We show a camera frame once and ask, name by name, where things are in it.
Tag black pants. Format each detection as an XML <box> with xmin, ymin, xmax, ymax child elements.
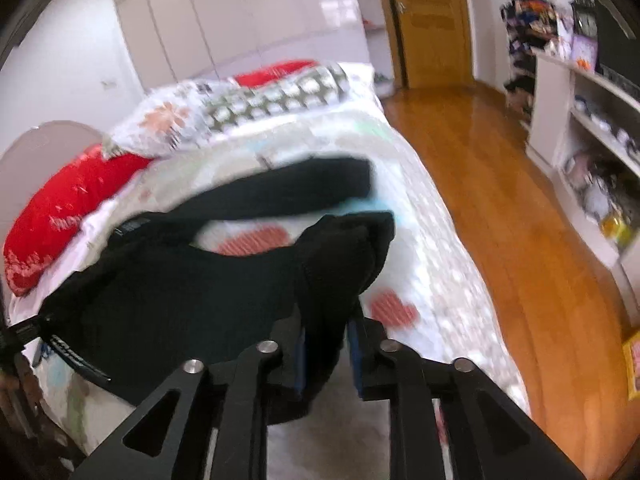
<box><xmin>40</xmin><ymin>157</ymin><xmax>395</xmax><ymax>424</ymax></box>

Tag heart pattern quilt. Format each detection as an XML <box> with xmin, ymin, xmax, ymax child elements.
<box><xmin>8</xmin><ymin>112</ymin><xmax>529</xmax><ymax>479</ymax></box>

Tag red long pillow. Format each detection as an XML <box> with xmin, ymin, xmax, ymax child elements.
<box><xmin>2</xmin><ymin>144</ymin><xmax>151</xmax><ymax>297</ymax></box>

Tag floral white pillow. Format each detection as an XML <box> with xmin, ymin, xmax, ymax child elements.
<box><xmin>108</xmin><ymin>78</ymin><xmax>241</xmax><ymax>157</ymax></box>

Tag white shelf unit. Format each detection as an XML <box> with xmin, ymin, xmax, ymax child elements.
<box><xmin>526</xmin><ymin>50</ymin><xmax>639</xmax><ymax>326</ymax></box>

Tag white wardrobe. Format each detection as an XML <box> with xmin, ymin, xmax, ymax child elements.
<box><xmin>114</xmin><ymin>0</ymin><xmax>370</xmax><ymax>90</ymax></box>

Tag cluttered clothes rack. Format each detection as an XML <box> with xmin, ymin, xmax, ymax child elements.
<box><xmin>500</xmin><ymin>0</ymin><xmax>558</xmax><ymax>122</ymax></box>

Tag wooden door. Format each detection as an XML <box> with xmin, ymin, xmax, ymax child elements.
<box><xmin>390</xmin><ymin>0</ymin><xmax>473</xmax><ymax>89</ymax></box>

